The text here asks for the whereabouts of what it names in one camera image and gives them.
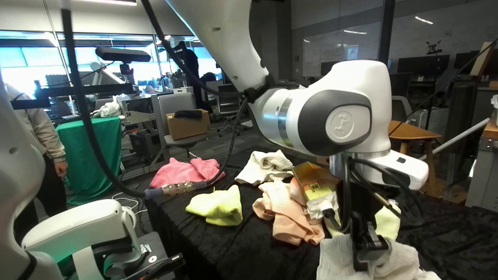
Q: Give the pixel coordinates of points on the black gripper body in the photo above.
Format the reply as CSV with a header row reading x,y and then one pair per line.
x,y
368,245

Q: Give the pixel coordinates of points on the pale green towel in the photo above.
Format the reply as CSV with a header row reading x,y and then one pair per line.
x,y
321,211

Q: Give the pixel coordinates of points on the peach pink garment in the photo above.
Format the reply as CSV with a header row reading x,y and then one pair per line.
x,y
284,203

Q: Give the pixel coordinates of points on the cream white towel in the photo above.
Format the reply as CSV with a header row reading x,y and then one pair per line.
x,y
265,166

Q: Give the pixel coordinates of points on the yellow cloth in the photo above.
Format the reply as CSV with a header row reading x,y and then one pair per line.
x,y
222,207

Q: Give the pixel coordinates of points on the white cloth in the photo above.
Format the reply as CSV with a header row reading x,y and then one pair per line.
x,y
401,261

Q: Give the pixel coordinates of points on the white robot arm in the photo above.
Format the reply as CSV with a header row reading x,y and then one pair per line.
x,y
346,110

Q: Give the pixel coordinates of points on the wooden stool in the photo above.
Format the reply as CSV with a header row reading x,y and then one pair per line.
x,y
407,133

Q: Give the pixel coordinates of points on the black tablecloth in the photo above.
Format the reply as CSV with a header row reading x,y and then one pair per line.
x,y
455,241

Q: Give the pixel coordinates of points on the pink cloth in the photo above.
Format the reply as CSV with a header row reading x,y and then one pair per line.
x,y
194,171

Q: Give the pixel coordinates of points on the black vertical pole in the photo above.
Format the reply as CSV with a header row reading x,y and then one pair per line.
x,y
386,29

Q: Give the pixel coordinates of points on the person in beige sweater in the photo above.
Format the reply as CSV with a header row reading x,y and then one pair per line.
x,y
47,141

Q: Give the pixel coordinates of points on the black camera on mount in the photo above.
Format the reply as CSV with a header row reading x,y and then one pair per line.
x,y
122,54

